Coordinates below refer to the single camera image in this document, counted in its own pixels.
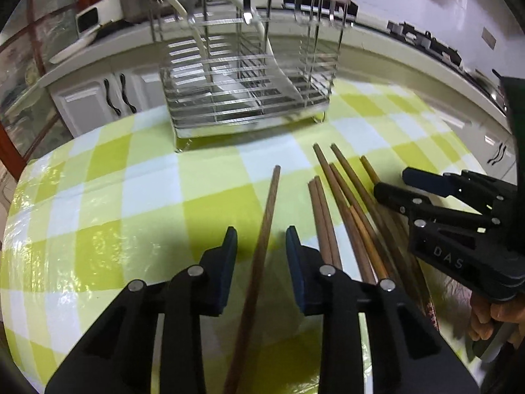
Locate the pink and white packet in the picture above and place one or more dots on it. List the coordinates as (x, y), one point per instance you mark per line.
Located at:
(71, 49)

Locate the white kitchen countertop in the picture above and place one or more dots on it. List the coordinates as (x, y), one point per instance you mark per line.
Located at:
(123, 35)

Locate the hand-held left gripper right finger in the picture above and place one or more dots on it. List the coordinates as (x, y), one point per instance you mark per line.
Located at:
(296, 275)

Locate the small white rice cooker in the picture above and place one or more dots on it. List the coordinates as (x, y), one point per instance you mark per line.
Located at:
(102, 12)

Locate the black gas stove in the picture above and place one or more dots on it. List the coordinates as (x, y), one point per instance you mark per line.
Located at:
(430, 45)

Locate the wall socket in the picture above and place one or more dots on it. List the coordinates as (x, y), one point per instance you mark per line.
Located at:
(489, 37)

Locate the green checkered tablecloth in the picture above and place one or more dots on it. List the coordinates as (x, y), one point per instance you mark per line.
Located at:
(123, 213)

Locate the red framed glass sliding door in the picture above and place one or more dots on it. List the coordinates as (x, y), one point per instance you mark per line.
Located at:
(10, 147)

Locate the person's right hand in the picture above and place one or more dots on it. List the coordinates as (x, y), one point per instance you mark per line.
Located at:
(492, 316)

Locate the white base cabinet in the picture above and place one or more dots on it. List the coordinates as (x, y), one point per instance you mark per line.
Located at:
(82, 106)
(471, 143)

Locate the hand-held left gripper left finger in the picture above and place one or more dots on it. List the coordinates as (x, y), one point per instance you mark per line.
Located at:
(223, 271)

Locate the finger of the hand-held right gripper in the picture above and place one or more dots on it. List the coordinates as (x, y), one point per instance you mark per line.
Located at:
(393, 197)
(422, 182)

